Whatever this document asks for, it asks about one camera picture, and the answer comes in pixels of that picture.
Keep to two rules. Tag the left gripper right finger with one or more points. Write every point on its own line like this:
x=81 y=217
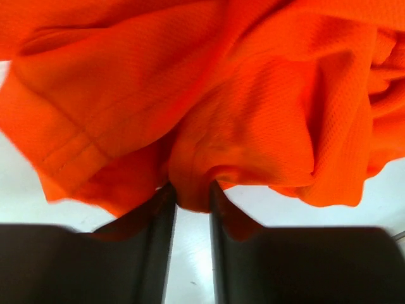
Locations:
x=258 y=264

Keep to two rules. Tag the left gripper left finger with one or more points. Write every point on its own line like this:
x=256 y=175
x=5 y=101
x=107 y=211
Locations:
x=124 y=261

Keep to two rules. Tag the orange shorts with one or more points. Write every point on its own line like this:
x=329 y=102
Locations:
x=109 y=100

